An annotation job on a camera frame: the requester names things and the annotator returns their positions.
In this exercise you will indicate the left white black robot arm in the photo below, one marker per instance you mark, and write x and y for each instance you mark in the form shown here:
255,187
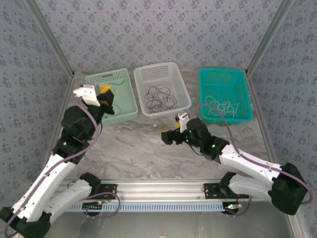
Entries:
49,181

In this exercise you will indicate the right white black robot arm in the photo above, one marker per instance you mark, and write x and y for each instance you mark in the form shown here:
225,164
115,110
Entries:
247,163

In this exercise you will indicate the light green plastic basket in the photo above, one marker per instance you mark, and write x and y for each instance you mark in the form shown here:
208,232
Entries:
123,99

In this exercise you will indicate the marble print table cloth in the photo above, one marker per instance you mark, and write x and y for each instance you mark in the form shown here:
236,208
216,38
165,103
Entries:
148,161

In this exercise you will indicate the white plastic basket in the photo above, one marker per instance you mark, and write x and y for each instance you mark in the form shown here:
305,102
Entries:
158,72

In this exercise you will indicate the teal plastic basket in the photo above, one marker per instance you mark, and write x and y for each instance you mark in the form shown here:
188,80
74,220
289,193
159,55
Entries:
223,74

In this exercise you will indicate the small black circuit board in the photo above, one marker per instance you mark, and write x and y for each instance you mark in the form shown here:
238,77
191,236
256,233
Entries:
92,206
232,207

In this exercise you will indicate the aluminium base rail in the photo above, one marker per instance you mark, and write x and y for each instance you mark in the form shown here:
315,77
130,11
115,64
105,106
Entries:
161,189

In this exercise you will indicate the aluminium frame post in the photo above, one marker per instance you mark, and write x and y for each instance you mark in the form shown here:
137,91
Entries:
52,37
267,37

